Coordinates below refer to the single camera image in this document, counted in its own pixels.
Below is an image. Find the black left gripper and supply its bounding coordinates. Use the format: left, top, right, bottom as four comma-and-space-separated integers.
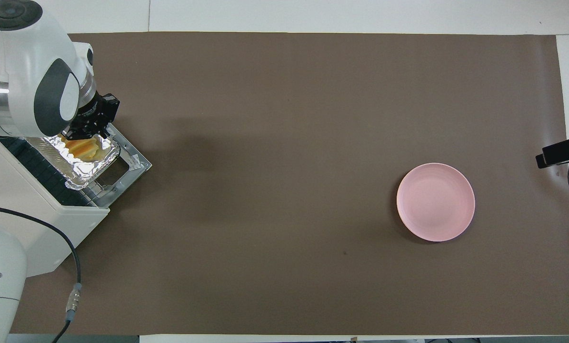
64, 92, 121, 141

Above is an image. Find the sliced orange glazed bread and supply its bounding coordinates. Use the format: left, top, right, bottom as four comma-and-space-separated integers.
58, 135, 105, 162

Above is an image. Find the aluminium foil tray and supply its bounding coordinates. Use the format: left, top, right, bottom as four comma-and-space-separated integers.
26, 133, 121, 191

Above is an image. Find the glass oven door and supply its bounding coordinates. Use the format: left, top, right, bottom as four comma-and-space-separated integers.
91, 123, 153, 209

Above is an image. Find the white toaster oven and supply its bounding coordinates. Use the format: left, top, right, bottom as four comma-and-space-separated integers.
0, 136, 110, 278

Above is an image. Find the pink round plate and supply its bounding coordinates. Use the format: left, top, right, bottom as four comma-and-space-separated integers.
396, 162, 476, 243

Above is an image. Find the brown table mat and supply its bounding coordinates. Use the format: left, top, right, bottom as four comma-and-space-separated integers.
0, 31, 569, 335

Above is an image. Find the metal wire oven rack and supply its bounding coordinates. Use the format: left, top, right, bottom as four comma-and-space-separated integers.
80, 183, 120, 206

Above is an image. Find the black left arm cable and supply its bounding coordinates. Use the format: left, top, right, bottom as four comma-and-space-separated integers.
0, 203, 82, 343

